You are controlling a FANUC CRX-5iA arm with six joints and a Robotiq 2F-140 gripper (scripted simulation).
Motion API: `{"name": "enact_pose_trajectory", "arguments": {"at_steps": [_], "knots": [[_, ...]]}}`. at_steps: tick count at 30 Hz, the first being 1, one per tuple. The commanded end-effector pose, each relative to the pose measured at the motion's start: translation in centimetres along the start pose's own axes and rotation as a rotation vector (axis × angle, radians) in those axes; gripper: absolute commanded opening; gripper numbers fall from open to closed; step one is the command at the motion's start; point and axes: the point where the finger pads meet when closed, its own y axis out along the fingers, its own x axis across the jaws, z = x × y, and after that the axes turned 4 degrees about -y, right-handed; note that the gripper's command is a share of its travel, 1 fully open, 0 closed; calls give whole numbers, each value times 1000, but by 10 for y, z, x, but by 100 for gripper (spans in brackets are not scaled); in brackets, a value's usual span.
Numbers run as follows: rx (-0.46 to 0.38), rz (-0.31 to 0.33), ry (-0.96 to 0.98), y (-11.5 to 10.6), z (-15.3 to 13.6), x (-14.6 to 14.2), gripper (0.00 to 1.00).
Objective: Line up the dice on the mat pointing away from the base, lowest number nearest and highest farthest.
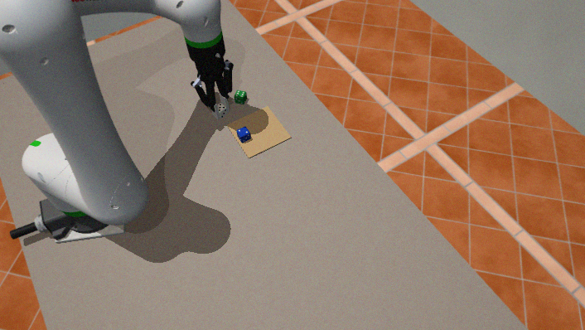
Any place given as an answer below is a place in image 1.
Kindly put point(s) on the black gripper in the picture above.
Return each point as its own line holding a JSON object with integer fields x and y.
{"x": 210, "y": 74}

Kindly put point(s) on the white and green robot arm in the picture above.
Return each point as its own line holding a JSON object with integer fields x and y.
{"x": 42, "y": 42}

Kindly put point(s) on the white die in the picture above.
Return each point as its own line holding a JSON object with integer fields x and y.
{"x": 222, "y": 110}

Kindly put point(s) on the tan square mat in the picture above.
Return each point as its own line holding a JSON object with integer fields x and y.
{"x": 265, "y": 131}

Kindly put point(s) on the blue die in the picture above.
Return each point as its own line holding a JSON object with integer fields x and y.
{"x": 243, "y": 134}

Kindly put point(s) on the green die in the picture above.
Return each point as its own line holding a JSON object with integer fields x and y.
{"x": 240, "y": 97}

